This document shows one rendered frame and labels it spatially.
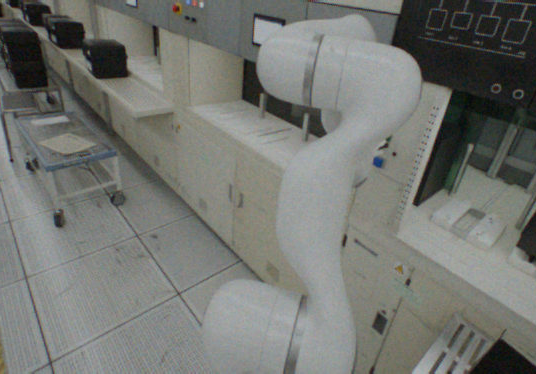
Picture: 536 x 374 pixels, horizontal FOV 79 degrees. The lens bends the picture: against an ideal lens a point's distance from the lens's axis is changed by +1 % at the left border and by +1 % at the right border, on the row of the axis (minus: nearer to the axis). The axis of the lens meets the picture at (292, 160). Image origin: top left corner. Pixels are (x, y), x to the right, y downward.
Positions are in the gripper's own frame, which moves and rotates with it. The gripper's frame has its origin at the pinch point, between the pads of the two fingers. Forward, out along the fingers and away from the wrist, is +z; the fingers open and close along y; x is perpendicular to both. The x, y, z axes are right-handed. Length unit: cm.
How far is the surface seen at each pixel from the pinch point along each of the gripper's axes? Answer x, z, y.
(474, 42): 32.4, 2.5, 16.7
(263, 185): -51, 2, -58
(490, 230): -30, 32, 36
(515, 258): -30, 23, 46
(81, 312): -120, -80, -95
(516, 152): -18, 92, 25
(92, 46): -15, -22, -235
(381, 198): -22.8, 3.2, 4.6
